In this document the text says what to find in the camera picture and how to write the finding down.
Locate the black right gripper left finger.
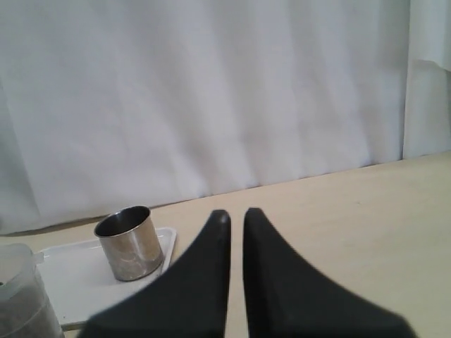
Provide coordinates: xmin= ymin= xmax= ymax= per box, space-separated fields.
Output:
xmin=79 ymin=210 xmax=231 ymax=338

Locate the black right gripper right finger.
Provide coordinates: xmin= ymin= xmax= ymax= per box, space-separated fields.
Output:
xmin=242 ymin=208 xmax=415 ymax=337

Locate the steel mug with pellets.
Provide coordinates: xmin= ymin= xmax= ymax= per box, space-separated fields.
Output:
xmin=94 ymin=206 xmax=163 ymax=282

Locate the translucent plastic container with label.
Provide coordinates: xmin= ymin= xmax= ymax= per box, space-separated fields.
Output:
xmin=1 ymin=244 xmax=64 ymax=338

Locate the white plastic tray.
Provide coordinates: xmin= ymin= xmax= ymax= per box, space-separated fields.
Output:
xmin=35 ymin=227 xmax=177 ymax=330

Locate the white curtain backdrop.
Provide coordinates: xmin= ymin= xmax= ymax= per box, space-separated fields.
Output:
xmin=1 ymin=1 xmax=450 ymax=234

